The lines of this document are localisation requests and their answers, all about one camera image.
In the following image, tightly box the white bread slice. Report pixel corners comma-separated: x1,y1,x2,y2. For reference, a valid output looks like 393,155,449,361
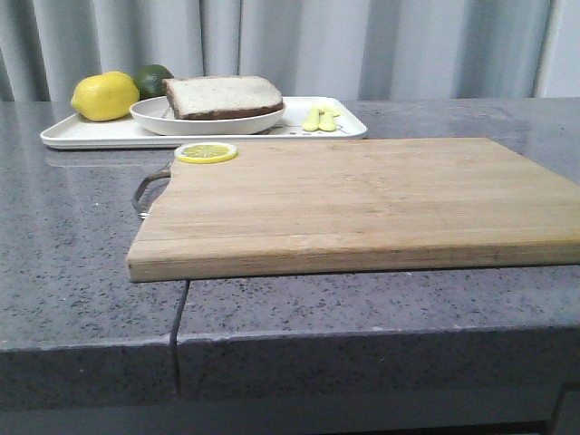
162,76,284,121

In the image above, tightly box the white round plate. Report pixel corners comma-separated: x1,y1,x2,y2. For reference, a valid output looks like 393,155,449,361
130,96,285,136

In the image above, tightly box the white rectangular bear tray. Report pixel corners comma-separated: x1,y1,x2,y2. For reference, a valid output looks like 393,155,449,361
41,96,368,150

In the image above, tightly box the yellow plastic spoon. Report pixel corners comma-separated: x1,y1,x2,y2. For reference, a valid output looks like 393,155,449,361
318,108,340,132

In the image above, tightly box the yellow lemon slice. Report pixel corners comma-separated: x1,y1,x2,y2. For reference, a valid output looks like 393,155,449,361
174,142,237,164

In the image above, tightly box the wooden cutting board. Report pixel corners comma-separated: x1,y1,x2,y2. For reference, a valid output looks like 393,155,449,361
127,138,579,282

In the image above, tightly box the grey curtain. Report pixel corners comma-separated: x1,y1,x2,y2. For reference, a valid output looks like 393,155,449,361
1,1,579,102

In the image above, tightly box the green lime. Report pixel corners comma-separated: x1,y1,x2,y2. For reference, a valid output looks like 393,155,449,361
133,64,174,101

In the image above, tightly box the metal cutting board handle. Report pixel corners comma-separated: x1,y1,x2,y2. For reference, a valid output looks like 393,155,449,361
130,162,171,220

